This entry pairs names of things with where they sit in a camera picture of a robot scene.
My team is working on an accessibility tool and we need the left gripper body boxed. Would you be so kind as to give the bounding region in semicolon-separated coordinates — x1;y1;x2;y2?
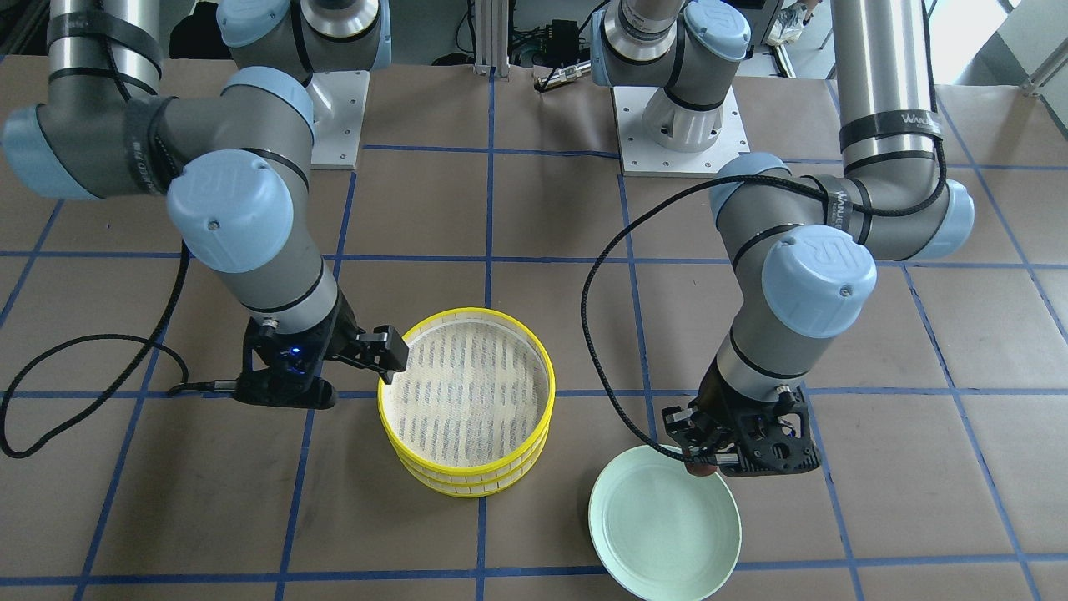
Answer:
697;366;784;452

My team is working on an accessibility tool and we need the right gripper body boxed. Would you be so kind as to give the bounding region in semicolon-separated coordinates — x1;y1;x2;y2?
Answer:
313;292;373;376

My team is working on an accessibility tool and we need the brown bun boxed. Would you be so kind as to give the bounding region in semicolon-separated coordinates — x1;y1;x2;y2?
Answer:
684;462;718;477

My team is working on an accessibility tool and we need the yellow steamer layer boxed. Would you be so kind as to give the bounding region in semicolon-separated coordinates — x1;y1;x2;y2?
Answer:
390;431;548;499
378;307;556;475

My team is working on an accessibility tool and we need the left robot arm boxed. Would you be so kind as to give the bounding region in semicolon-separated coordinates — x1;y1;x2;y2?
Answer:
604;1;975;477

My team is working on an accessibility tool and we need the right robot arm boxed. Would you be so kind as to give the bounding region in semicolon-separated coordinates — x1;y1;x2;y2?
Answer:
3;1;407;383

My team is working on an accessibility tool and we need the light green plate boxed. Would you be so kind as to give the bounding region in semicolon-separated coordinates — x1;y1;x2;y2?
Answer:
588;446;743;600

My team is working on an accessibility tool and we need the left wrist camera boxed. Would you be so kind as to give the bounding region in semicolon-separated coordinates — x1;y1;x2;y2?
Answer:
726;384;821;477

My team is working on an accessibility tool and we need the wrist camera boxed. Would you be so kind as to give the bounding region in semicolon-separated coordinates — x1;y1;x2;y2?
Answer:
726;384;821;477
230;319;337;410

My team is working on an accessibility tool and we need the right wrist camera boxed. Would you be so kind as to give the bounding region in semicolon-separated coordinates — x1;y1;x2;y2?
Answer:
230;319;337;410

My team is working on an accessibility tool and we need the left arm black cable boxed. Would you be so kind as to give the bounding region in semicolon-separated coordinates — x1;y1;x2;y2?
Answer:
582;171;827;456

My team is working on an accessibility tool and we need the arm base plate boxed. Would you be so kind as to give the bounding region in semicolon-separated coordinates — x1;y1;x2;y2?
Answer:
307;72;370;170
612;85;750;178

